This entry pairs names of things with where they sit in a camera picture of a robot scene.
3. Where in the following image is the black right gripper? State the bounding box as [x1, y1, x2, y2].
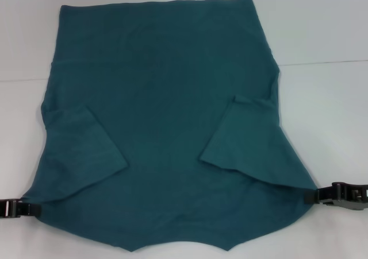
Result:
[305, 180, 368, 211]

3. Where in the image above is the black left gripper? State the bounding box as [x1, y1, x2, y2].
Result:
[0, 198, 43, 221]

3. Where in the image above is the teal blue shirt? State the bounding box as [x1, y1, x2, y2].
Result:
[21, 0, 320, 257]

